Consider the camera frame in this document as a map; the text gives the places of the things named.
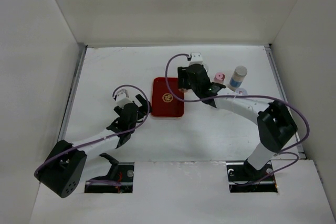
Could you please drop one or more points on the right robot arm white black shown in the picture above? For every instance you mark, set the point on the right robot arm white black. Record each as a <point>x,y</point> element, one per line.
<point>274,121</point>

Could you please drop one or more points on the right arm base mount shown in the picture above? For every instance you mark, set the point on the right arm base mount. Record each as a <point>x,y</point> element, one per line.
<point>240,182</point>

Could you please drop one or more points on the white cap jar right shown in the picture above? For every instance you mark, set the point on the white cap jar right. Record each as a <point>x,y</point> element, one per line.
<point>241,91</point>

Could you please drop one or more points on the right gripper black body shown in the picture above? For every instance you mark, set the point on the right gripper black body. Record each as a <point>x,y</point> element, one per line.
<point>196,91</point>

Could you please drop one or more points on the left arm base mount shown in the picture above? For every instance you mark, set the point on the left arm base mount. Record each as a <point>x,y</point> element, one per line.
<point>118,180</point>

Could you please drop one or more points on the red rectangular tray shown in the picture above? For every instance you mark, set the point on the red rectangular tray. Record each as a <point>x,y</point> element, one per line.
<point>164,105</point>

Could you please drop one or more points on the silver cap blue label bottle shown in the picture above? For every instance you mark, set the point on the silver cap blue label bottle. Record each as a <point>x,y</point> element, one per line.
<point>237,78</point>

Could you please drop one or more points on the pink cap spice bottle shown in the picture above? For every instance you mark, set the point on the pink cap spice bottle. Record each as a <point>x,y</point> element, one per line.
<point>219,78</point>

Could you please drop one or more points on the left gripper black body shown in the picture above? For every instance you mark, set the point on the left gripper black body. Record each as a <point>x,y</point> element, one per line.
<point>131,127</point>

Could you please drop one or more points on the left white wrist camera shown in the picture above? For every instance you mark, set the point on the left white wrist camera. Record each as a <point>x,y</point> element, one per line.
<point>122,98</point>

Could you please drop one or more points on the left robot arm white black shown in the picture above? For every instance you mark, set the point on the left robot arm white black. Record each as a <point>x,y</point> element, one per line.
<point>62,170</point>

